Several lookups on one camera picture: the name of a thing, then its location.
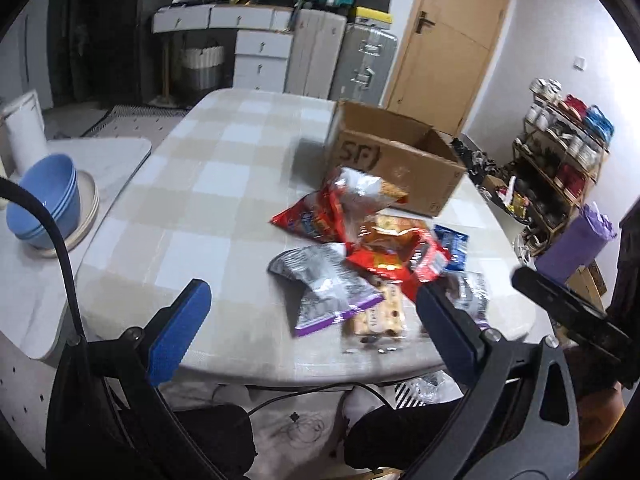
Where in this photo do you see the silver suitcase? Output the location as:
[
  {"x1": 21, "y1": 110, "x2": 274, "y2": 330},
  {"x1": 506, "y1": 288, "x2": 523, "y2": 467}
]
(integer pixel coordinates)
[{"x1": 327, "y1": 22, "x2": 400, "y2": 106}]

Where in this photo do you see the black white striped bag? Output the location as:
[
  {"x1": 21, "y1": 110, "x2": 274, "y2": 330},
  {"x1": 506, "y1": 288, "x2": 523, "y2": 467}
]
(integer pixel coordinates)
[{"x1": 395, "y1": 370, "x2": 466, "y2": 406}]

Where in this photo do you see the stack of blue bowls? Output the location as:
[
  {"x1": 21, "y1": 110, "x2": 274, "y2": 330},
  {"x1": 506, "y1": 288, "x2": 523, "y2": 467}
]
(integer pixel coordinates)
[{"x1": 6, "y1": 154, "x2": 82, "y2": 242}]

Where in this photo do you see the beige plate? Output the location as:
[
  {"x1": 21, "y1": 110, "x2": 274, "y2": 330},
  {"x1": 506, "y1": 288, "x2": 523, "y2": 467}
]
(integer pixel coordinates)
[{"x1": 22, "y1": 170, "x2": 101, "y2": 259}]

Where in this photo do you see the thin black floor cable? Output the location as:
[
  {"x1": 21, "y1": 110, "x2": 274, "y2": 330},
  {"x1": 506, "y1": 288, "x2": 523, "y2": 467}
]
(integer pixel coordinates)
[{"x1": 245, "y1": 382, "x2": 396, "y2": 417}]

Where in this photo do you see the white marble side table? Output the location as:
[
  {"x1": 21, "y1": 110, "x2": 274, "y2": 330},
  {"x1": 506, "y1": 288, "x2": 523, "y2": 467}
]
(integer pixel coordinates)
[{"x1": 0, "y1": 137, "x2": 153, "y2": 361}]

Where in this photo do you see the brown cardboard box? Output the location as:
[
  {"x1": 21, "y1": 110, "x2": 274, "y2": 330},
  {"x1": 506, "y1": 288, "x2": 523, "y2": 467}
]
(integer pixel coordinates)
[{"x1": 324, "y1": 100, "x2": 468, "y2": 218}]

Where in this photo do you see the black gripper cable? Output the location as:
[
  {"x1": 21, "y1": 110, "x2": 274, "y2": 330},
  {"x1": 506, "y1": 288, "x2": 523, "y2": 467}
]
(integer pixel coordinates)
[{"x1": 0, "y1": 177, "x2": 87, "y2": 346}]

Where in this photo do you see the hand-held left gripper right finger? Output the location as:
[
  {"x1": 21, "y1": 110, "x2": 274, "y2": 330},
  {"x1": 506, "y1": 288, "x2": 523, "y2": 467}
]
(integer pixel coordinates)
[{"x1": 400, "y1": 282, "x2": 583, "y2": 480}]

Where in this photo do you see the white ribbed basket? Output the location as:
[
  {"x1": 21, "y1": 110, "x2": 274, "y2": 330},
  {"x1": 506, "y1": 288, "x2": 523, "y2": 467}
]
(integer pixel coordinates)
[{"x1": 180, "y1": 45, "x2": 226, "y2": 101}]

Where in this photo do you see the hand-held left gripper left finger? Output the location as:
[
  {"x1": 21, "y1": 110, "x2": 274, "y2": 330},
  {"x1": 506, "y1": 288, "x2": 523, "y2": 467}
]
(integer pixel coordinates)
[{"x1": 46, "y1": 278, "x2": 221, "y2": 480}]

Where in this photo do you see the yellow lid box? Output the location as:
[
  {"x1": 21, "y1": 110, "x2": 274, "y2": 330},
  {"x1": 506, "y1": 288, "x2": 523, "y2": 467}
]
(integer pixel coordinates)
[{"x1": 347, "y1": 7, "x2": 393, "y2": 26}]

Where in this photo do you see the red snack packet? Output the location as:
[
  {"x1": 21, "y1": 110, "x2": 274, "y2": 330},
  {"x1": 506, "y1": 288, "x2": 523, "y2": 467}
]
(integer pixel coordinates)
[{"x1": 345, "y1": 230, "x2": 451, "y2": 306}]

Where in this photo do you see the dark curtain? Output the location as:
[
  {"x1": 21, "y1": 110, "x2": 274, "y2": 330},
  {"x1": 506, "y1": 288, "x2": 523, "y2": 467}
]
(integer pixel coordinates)
[{"x1": 47, "y1": 0, "x2": 151, "y2": 106}]

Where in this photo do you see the red chip bag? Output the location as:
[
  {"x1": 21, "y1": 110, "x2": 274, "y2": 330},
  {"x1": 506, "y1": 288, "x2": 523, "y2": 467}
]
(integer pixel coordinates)
[{"x1": 270, "y1": 190, "x2": 351, "y2": 246}]

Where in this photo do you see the white drawer desk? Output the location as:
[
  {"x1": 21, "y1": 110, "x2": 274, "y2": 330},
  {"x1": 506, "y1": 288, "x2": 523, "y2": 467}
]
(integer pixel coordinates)
[{"x1": 152, "y1": 2, "x2": 296, "y2": 93}]

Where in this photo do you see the blue snack packet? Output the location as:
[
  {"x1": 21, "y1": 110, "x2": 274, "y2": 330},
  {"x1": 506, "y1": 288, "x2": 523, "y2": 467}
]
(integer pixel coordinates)
[{"x1": 432, "y1": 224, "x2": 471, "y2": 273}]

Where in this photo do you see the purple rolled mat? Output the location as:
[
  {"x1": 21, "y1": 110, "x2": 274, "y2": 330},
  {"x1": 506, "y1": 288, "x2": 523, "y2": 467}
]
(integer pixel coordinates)
[{"x1": 535, "y1": 202, "x2": 621, "y2": 283}]

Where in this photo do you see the pile of shoes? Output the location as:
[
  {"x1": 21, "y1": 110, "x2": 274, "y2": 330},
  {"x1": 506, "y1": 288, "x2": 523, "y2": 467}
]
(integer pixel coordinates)
[{"x1": 450, "y1": 135, "x2": 531, "y2": 221}]

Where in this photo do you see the small silver purple snack packet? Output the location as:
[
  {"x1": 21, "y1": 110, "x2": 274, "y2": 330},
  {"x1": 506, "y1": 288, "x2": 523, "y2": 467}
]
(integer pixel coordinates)
[{"x1": 440, "y1": 270, "x2": 493, "y2": 331}]

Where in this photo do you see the orange cake pack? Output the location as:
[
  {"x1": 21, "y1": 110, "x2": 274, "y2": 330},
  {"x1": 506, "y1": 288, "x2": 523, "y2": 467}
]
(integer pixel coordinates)
[{"x1": 357, "y1": 214, "x2": 431, "y2": 251}]

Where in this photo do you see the wooden shoe rack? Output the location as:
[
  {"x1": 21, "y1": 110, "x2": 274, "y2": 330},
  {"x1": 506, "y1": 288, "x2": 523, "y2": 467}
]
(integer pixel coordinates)
[{"x1": 512, "y1": 77, "x2": 616, "y2": 246}]

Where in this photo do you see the white noodle snack bag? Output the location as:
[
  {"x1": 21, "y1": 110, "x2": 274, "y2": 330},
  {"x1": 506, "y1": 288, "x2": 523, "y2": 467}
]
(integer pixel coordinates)
[{"x1": 325, "y1": 166, "x2": 411, "y2": 216}]

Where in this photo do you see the white cylindrical container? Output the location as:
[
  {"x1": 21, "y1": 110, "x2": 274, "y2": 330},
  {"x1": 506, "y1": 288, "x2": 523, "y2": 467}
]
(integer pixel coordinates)
[{"x1": 0, "y1": 90, "x2": 51, "y2": 173}]

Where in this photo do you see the large silver purple snack bag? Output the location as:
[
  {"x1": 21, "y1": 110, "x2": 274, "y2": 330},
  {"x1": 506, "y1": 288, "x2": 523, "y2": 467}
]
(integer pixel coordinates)
[{"x1": 267, "y1": 242, "x2": 385, "y2": 338}]

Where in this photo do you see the clear cracker pack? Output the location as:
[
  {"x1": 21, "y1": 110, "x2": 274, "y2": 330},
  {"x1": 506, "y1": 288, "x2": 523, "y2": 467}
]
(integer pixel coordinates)
[{"x1": 340, "y1": 280, "x2": 408, "y2": 356}]

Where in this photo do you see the patterned floor rug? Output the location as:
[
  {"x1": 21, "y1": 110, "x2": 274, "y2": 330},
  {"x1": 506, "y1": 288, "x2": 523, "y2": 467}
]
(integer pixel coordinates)
[{"x1": 82, "y1": 105, "x2": 193, "y2": 138}]

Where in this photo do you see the small cardboard box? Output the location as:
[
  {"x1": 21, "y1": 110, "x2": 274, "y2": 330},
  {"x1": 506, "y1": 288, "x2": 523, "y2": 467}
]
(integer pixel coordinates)
[{"x1": 565, "y1": 260, "x2": 608, "y2": 311}]

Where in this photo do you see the white suitcase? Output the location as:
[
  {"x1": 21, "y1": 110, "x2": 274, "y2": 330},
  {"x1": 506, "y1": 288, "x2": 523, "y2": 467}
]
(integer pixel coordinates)
[{"x1": 285, "y1": 10, "x2": 348, "y2": 98}]

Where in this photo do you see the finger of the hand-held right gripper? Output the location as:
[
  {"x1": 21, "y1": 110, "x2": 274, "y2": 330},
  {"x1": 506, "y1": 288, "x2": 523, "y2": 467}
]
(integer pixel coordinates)
[{"x1": 511, "y1": 265, "x2": 626, "y2": 356}]

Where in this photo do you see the wooden door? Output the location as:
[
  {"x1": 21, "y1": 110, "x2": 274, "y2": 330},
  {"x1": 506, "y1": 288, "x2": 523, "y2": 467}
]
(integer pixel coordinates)
[{"x1": 382, "y1": 0, "x2": 516, "y2": 136}]

